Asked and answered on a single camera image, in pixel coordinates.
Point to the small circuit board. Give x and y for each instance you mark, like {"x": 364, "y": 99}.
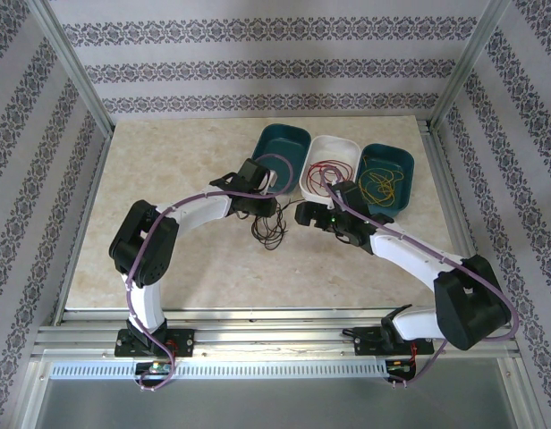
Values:
{"x": 398, "y": 364}
{"x": 155, "y": 367}

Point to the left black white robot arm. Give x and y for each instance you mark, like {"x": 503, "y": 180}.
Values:
{"x": 204, "y": 207}

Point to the aluminium side rail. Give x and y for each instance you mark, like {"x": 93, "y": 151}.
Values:
{"x": 454, "y": 201}
{"x": 80, "y": 232}

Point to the grey metal sheet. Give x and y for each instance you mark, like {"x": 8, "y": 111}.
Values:
{"x": 275, "y": 406}

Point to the aluminium mounting rail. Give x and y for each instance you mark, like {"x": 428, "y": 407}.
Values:
{"x": 275, "y": 339}

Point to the teal plastic bin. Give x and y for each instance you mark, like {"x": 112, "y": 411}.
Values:
{"x": 280, "y": 143}
{"x": 392, "y": 156}

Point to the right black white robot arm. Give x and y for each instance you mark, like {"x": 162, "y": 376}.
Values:
{"x": 414, "y": 254}

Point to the white plastic bin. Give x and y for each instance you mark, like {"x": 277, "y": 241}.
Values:
{"x": 333, "y": 147}

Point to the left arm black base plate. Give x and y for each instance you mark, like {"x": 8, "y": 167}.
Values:
{"x": 186, "y": 343}

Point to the aluminium frame post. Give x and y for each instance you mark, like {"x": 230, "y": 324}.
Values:
{"x": 74, "y": 67}
{"x": 464, "y": 67}

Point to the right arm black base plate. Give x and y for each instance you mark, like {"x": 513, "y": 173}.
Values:
{"x": 369, "y": 345}

